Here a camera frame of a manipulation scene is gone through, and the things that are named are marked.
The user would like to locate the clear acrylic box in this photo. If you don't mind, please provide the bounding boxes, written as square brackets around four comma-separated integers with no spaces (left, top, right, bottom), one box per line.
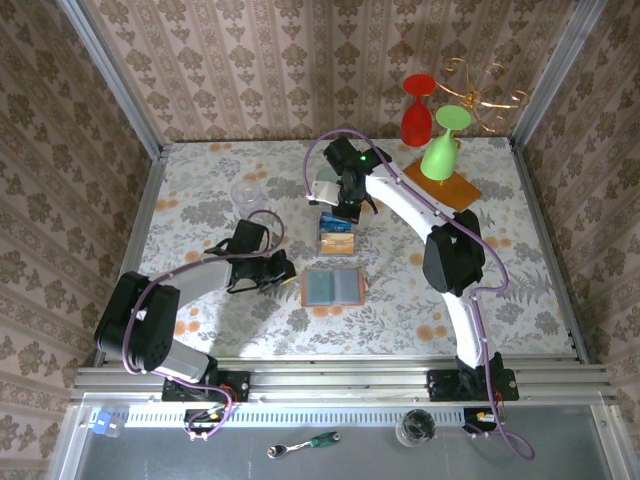
[313,204,357,259]

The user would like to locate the clear drinking glass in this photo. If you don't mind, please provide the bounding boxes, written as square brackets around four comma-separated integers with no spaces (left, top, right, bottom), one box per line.
[229,179,266,221]

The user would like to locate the green wine glass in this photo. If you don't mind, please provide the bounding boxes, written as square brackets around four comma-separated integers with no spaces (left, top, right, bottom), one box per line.
[419,104,473,182]

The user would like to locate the red wine glass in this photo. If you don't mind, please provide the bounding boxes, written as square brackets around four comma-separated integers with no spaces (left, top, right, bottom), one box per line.
[399,73,435,148]

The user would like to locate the floral tablecloth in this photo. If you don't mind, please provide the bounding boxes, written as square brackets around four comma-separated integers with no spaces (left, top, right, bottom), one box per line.
[115,139,576,359]

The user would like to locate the orange wooden rack base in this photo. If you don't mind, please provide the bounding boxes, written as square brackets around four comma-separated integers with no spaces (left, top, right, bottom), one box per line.
[403,157,484,219]

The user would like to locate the black power connector block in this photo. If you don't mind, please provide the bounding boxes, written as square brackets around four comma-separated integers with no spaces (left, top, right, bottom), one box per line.
[462,407,501,435]
[183,407,227,435]

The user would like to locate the grey metal tray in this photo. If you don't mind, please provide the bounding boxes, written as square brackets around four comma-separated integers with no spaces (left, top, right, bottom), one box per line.
[49,394,629,480]

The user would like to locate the clear glass jar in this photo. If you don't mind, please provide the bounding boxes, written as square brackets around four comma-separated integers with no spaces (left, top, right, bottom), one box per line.
[394,408,437,448]

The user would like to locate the blue and clear plastic connector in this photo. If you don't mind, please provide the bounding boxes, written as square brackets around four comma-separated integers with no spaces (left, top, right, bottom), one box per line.
[91,410,126,439]

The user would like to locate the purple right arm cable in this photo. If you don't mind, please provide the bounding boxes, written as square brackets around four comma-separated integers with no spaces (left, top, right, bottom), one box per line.
[303,127,536,461]

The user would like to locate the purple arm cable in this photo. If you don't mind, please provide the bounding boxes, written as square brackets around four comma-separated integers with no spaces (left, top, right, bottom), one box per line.
[303,127,536,461]
[122,209,287,441]

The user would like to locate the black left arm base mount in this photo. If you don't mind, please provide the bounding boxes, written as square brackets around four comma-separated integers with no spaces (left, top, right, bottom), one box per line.
[161,367,251,404]

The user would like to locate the aluminium frame rail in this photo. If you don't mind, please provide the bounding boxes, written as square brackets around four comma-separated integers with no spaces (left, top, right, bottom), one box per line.
[69,355,619,406]

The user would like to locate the aluminium table side rail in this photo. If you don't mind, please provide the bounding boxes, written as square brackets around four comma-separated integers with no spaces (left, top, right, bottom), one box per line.
[508,137,590,365]
[94,144,169,366]

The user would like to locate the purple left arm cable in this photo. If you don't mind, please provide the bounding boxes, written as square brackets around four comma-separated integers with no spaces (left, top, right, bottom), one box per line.
[122,209,287,441]

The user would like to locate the perforated metal cable duct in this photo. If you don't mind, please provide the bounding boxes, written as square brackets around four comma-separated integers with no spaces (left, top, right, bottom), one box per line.
[122,405,481,429]

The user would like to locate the gold wire glass rack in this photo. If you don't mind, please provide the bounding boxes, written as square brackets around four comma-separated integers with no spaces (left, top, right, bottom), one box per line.
[432,56,530,134]

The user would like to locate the green handled ratchet wrench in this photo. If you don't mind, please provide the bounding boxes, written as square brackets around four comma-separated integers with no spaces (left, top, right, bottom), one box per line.
[266,430,342,460]

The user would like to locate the aluminium corner post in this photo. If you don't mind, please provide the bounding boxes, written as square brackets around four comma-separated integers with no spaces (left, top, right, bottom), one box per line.
[54,0,167,161]
[508,0,609,147]

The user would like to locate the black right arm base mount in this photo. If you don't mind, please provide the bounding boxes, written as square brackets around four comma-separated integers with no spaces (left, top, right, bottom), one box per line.
[427,368,520,404]

